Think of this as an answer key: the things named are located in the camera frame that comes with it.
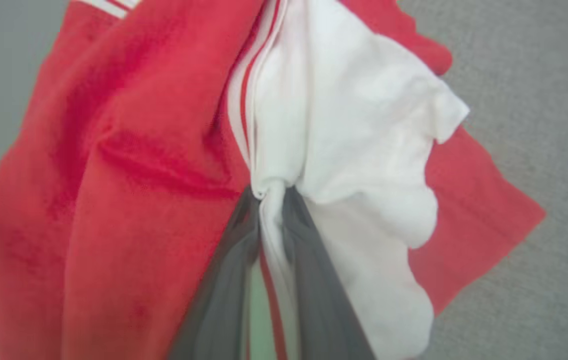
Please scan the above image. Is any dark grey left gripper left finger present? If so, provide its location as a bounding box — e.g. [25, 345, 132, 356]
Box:
[168, 186, 262, 360]

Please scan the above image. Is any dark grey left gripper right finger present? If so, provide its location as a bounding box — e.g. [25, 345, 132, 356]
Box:
[282, 186, 377, 360]

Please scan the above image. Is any red and white basketball jersey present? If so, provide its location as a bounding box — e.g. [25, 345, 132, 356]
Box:
[0, 0, 547, 360]

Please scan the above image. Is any grey fabric sofa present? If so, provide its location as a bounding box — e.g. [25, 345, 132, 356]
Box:
[0, 0, 568, 360]

